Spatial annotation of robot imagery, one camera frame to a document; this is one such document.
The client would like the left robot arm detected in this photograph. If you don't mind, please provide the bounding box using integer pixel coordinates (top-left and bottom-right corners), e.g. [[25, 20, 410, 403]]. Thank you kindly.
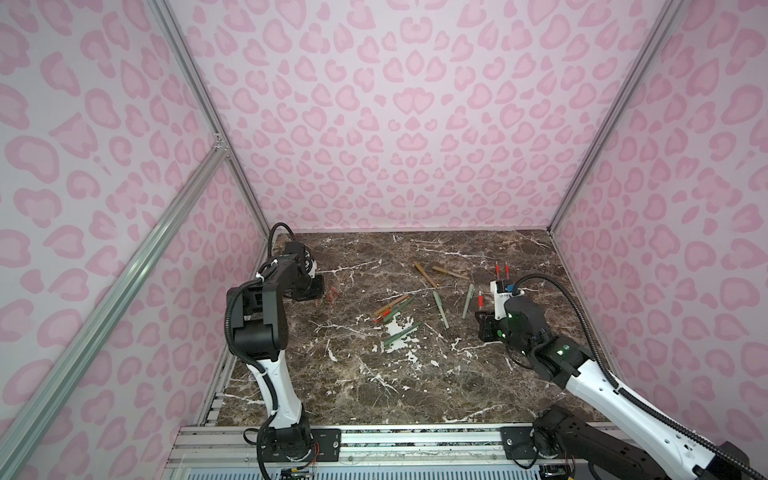
[[224, 240, 324, 460]]

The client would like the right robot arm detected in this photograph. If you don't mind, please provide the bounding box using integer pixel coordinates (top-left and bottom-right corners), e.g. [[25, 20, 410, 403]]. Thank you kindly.
[[475, 280, 761, 479]]

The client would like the green pen right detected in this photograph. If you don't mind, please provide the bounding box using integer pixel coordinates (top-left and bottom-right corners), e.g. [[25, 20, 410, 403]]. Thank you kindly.
[[461, 283, 476, 320]]

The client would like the green pen centre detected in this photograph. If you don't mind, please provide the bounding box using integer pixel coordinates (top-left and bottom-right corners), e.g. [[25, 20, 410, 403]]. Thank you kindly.
[[432, 289, 450, 329]]

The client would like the brown pen short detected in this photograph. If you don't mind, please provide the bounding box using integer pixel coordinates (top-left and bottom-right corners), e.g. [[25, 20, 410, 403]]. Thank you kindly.
[[432, 266, 471, 281]]

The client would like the green pen in cluster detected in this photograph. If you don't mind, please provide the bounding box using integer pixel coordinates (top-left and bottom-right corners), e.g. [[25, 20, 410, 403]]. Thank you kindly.
[[381, 296, 413, 325]]

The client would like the brown pen in cluster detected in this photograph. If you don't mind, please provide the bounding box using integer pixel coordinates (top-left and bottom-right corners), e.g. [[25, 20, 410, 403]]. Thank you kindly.
[[373, 294, 410, 318]]

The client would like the green pen front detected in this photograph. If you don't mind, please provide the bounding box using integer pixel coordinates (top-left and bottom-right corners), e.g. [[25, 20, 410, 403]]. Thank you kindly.
[[383, 322, 421, 347]]

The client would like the brown pen long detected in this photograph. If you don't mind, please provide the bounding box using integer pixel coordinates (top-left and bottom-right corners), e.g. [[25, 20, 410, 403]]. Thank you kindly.
[[413, 262, 439, 289]]

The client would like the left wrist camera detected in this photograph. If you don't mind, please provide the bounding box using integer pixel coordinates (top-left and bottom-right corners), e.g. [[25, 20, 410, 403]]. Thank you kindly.
[[304, 251, 317, 278]]

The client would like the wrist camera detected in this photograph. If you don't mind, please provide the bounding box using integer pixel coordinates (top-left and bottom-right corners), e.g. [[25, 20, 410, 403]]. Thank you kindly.
[[304, 251, 317, 278], [489, 279, 516, 320]]

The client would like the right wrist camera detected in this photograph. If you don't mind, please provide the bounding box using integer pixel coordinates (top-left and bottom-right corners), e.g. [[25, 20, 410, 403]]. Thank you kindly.
[[489, 279, 516, 320]]

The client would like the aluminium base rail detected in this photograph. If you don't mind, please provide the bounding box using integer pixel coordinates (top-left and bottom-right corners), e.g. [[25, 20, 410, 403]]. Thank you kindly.
[[161, 422, 665, 479]]

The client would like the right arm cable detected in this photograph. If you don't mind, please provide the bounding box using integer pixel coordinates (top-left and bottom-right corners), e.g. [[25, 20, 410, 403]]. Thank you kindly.
[[509, 273, 768, 480]]

